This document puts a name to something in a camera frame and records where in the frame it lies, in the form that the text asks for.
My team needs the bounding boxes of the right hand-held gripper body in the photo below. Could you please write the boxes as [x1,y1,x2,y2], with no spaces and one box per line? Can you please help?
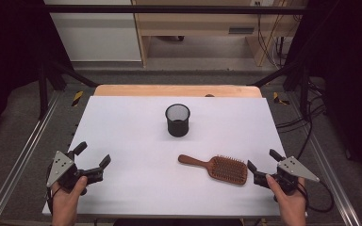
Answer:
[253,155,321,196]

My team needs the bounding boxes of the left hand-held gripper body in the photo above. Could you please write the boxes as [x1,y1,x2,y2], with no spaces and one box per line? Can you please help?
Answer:
[46,150,105,196]

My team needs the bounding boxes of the wooden paddle hairbrush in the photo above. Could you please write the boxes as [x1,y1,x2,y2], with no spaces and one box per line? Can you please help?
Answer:
[177,153,249,186]

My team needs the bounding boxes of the black mesh cup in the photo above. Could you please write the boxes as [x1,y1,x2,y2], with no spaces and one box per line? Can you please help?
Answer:
[164,103,191,138]

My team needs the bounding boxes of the person's right hand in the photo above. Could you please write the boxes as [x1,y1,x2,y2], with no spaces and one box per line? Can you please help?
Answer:
[265,173,309,218]

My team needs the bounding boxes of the person's left hand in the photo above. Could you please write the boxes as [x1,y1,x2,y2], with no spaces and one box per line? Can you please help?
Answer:
[50,176,89,218]

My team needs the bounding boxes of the white table board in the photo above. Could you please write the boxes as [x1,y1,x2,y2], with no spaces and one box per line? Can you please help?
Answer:
[41,95,288,219]

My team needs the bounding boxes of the wooden table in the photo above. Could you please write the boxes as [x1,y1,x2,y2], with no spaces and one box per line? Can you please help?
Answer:
[93,84,263,99]

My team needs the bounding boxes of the black curtain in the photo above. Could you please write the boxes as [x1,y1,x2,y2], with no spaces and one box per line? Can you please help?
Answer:
[286,0,362,183]
[0,0,74,142]

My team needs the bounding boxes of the white cabinet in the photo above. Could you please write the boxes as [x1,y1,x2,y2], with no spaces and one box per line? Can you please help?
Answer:
[43,0,143,62]

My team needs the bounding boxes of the light wooden desk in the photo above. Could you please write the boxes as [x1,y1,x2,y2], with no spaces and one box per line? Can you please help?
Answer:
[131,0,309,69]

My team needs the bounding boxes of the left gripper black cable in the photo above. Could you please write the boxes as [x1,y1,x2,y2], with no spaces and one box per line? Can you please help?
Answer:
[45,163,56,216]

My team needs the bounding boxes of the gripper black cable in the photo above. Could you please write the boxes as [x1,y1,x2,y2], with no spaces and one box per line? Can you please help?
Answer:
[296,125,336,214]
[45,163,56,216]

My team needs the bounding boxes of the aluminium floor rail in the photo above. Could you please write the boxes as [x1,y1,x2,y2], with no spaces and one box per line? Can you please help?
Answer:
[0,90,62,226]
[287,92,362,226]

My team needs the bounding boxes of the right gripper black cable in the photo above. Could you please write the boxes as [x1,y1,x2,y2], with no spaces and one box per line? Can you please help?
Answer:
[296,125,336,214]

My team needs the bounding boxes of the floor cable bundle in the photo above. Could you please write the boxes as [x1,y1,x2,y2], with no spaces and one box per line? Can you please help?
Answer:
[274,78,328,136]

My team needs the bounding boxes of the black frame diagonal strut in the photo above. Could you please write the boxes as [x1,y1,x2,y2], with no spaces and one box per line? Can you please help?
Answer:
[248,60,300,89]
[48,59,100,89]

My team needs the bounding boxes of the hanging desk cables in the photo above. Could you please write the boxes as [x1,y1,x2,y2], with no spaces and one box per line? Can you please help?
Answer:
[255,1,296,69]

